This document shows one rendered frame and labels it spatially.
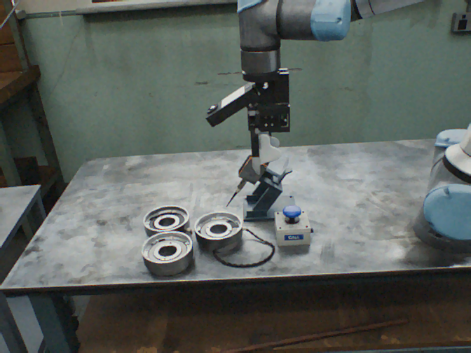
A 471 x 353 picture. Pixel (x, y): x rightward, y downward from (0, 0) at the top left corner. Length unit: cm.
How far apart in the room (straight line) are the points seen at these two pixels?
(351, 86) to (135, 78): 121
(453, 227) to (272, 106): 38
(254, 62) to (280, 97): 9
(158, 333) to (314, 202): 50
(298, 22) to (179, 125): 190
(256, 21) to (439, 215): 45
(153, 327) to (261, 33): 75
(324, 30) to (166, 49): 179
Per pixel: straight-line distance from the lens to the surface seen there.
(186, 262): 91
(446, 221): 82
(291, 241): 96
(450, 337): 119
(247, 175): 92
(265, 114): 85
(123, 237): 105
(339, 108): 262
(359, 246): 98
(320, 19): 76
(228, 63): 248
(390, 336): 115
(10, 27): 258
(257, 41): 81
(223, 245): 94
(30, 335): 178
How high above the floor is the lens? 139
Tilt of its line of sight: 28 degrees down
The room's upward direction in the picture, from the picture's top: 4 degrees counter-clockwise
